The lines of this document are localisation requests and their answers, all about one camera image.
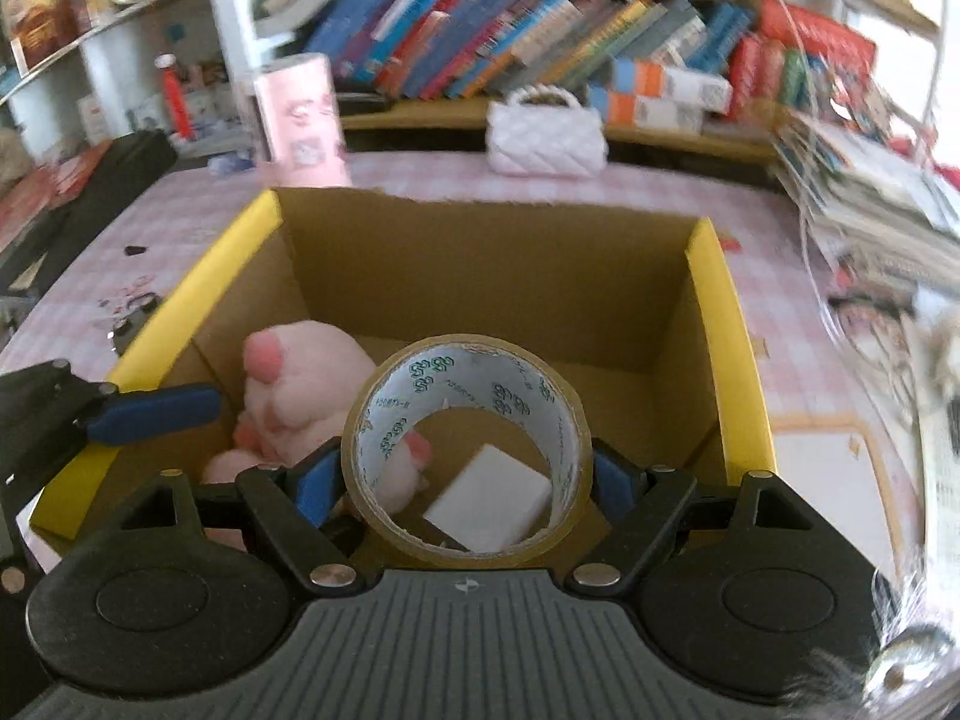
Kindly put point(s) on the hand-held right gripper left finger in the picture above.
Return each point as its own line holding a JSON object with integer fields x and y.
{"x": 319, "y": 484}

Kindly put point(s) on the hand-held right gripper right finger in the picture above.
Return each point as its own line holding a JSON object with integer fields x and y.
{"x": 611, "y": 480}

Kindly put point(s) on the orange and white box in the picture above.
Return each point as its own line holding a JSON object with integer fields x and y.
{"x": 652, "y": 114}
{"x": 675, "y": 84}

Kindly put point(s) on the white side shelf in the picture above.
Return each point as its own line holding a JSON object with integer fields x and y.
{"x": 105, "y": 60}

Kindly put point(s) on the brown printed snack box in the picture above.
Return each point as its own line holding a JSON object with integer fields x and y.
{"x": 45, "y": 11}

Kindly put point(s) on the red printed box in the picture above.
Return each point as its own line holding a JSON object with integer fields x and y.
{"x": 810, "y": 45}

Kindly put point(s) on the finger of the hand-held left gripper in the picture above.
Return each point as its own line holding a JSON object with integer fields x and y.
{"x": 157, "y": 411}

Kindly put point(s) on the white charger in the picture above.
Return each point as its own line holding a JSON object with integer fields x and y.
{"x": 487, "y": 496}

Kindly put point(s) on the yellow-edged cardboard box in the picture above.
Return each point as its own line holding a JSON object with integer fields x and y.
{"x": 487, "y": 277}

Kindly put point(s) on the long row of leaning books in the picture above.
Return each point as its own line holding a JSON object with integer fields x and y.
{"x": 510, "y": 37}

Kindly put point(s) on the stack of magazines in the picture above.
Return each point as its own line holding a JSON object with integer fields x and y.
{"x": 877, "y": 195}

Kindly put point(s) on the red tube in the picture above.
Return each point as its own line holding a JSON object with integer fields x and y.
{"x": 174, "y": 101}

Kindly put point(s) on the white wooden bookshelf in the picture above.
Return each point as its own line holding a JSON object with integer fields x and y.
{"x": 225, "y": 15}

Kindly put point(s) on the white quilted handbag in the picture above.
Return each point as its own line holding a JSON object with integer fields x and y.
{"x": 544, "y": 135}

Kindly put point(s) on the brown packing tape roll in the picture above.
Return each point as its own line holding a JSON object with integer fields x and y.
{"x": 480, "y": 360}

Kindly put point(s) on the pink plush toy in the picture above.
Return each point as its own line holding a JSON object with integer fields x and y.
{"x": 307, "y": 367}

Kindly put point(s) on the black case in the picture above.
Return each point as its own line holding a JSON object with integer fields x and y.
{"x": 105, "y": 195}

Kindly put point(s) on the grey fur trim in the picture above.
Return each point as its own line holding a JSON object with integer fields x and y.
{"x": 919, "y": 615}

